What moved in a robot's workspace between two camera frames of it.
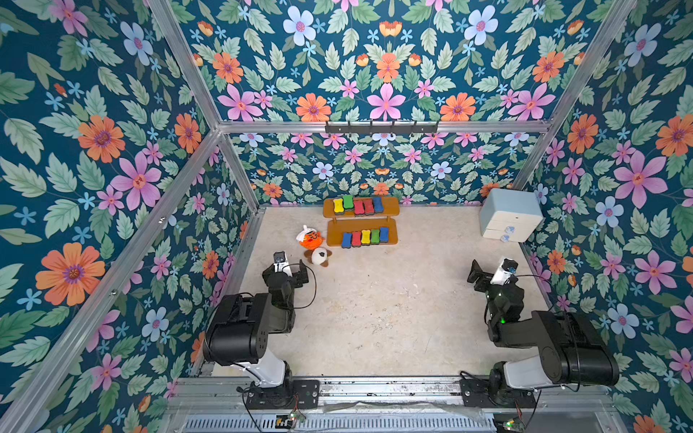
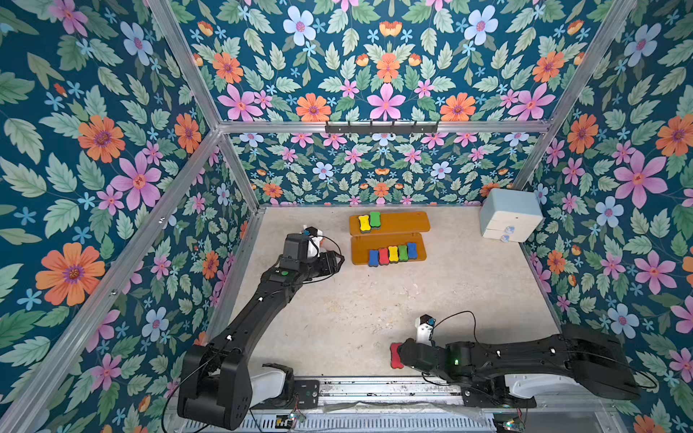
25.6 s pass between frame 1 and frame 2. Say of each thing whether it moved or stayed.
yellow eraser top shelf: moved
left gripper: moved
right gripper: moved
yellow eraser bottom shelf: moved
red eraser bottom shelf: moved
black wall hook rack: stayed
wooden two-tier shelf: moved
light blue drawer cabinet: stayed
